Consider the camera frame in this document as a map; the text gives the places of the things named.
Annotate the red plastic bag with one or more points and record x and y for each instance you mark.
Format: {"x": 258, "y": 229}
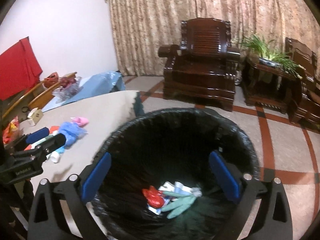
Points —
{"x": 51, "y": 80}

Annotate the wooden chair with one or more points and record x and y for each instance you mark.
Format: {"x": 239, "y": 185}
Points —
{"x": 47, "y": 92}
{"x": 22, "y": 97}

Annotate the red cloth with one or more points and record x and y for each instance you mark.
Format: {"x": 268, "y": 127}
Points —
{"x": 17, "y": 70}

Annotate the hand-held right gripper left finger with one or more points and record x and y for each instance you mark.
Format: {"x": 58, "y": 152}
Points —
{"x": 96, "y": 177}

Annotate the potted green plant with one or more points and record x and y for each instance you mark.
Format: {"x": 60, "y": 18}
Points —
{"x": 270, "y": 61}

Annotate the beige tape box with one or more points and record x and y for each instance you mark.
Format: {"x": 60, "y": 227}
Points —
{"x": 35, "y": 117}

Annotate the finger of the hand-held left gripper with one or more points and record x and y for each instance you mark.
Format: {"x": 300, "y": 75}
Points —
{"x": 37, "y": 135}
{"x": 56, "y": 141}

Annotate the grey crumpled tissue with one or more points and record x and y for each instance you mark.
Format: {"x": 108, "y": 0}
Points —
{"x": 197, "y": 191}

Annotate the beige tablecloth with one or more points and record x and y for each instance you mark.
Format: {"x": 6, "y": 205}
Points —
{"x": 105, "y": 115}

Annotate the black bagged trash bin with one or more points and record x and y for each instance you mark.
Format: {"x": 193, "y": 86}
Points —
{"x": 160, "y": 145}

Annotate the red shiny wrapper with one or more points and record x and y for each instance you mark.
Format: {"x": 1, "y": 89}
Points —
{"x": 152, "y": 196}

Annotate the patterned beige curtain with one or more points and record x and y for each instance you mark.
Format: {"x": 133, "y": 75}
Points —
{"x": 175, "y": 5}

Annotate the dark wooden armchair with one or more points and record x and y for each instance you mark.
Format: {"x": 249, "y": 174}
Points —
{"x": 307, "y": 100}
{"x": 200, "y": 75}

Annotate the white paper scrap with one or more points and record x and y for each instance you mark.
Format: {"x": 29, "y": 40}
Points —
{"x": 175, "y": 187}

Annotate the red white wrapper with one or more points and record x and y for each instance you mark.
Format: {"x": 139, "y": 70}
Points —
{"x": 53, "y": 130}

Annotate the light blue plastic shoe cover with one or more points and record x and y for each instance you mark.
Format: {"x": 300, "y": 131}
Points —
{"x": 72, "y": 132}

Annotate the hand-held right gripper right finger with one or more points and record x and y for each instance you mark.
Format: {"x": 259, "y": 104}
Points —
{"x": 225, "y": 177}

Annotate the white plastic bottle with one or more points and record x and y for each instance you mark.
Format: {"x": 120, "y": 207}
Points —
{"x": 56, "y": 156}

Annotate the orange snack packet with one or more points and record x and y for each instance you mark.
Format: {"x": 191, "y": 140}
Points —
{"x": 10, "y": 131}

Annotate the clear bag of red fruit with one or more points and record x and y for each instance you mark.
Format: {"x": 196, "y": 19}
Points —
{"x": 67, "y": 87}

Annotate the green glove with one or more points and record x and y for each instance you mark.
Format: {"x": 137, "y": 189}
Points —
{"x": 178, "y": 205}

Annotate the dark wooden side table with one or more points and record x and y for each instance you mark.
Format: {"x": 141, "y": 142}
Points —
{"x": 270, "y": 90}

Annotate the pink plastic shoe cover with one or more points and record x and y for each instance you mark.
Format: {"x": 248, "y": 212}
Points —
{"x": 81, "y": 121}

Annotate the blue tablecloth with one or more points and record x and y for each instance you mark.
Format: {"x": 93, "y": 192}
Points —
{"x": 100, "y": 85}

